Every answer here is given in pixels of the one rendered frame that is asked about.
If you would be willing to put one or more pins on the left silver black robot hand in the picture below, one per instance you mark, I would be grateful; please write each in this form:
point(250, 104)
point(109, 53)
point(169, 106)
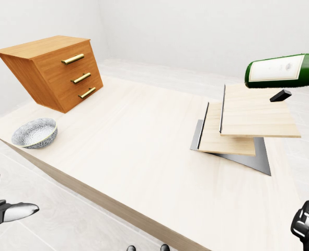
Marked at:
point(15, 211)

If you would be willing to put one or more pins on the wooden slat wine rack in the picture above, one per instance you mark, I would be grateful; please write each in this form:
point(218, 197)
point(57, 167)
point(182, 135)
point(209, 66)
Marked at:
point(253, 117)

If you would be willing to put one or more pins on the green wine bottle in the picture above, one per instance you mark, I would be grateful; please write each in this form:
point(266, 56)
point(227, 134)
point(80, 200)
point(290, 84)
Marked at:
point(274, 70)

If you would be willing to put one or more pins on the grey patterned bowl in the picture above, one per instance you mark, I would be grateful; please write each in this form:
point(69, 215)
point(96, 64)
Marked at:
point(34, 132)

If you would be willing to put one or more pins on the small dark rounded shape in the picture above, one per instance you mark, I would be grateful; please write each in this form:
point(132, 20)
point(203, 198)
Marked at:
point(131, 248)
point(165, 247)

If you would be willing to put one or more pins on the small wooden cabinet drawer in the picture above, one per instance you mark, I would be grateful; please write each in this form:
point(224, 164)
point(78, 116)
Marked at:
point(70, 102)

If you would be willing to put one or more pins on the small black block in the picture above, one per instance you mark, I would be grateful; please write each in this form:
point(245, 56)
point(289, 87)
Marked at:
point(280, 96)

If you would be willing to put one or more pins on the medium wooden cabinet drawer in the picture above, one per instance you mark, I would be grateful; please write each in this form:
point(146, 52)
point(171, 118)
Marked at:
point(62, 87)

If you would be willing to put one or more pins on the large wooden cabinet drawer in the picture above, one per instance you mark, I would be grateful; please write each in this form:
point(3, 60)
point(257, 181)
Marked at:
point(52, 68)

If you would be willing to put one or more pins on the wooden cabinet with drawers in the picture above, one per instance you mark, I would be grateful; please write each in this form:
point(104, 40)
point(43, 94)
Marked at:
point(21, 53)

